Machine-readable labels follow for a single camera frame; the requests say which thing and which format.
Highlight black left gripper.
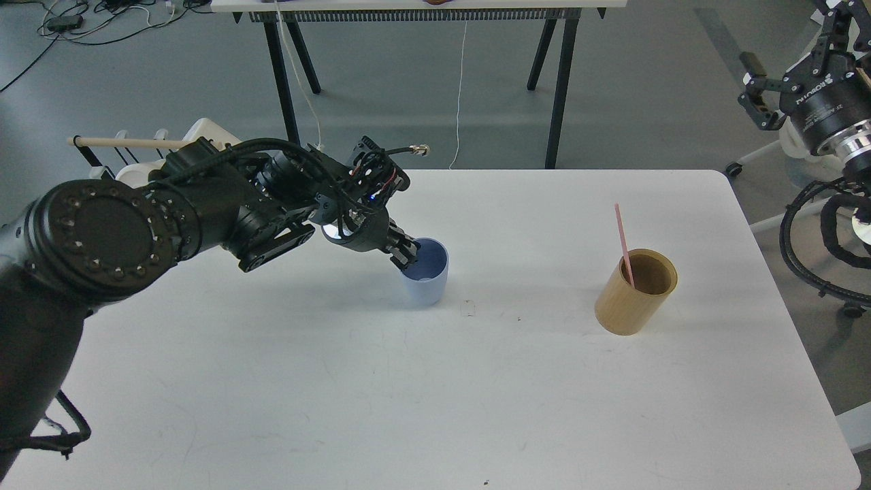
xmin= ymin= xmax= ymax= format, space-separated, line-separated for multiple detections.
xmin=321 ymin=208 xmax=420 ymax=271

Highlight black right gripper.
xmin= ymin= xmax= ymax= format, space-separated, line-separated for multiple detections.
xmin=738 ymin=1 xmax=870 ymax=157

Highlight blue plastic cup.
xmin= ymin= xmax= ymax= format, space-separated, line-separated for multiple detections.
xmin=401 ymin=237 xmax=449 ymax=308

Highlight pink chopstick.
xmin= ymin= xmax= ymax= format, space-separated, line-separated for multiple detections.
xmin=614 ymin=202 xmax=636 ymax=289

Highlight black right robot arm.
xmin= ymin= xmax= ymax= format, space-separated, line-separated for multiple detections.
xmin=737 ymin=1 xmax=870 ymax=319

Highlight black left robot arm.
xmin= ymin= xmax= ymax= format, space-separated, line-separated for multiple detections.
xmin=1 ymin=137 xmax=422 ymax=472

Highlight white cup on rack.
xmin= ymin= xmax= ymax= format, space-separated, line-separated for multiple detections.
xmin=115 ymin=159 xmax=165 ymax=189
xmin=183 ymin=118 xmax=242 ymax=151

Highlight bamboo cylinder holder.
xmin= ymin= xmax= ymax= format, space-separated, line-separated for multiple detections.
xmin=594 ymin=248 xmax=678 ymax=336

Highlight white trestle table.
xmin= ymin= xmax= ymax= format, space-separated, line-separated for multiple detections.
xmin=210 ymin=0 xmax=628 ymax=169

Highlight wooden dowel rod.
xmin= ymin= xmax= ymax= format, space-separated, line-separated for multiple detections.
xmin=66 ymin=135 xmax=192 ymax=150

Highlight white hanging cord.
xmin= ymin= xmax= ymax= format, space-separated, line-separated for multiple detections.
xmin=272 ymin=0 xmax=324 ymax=152

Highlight white hanging cable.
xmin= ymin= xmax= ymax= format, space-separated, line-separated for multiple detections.
xmin=447 ymin=20 xmax=469 ymax=169

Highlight black wire cup rack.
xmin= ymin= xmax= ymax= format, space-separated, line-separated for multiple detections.
xmin=72 ymin=142 xmax=117 ymax=180

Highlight black floor cables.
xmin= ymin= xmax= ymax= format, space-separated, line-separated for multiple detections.
xmin=0 ymin=0 xmax=212 ymax=93

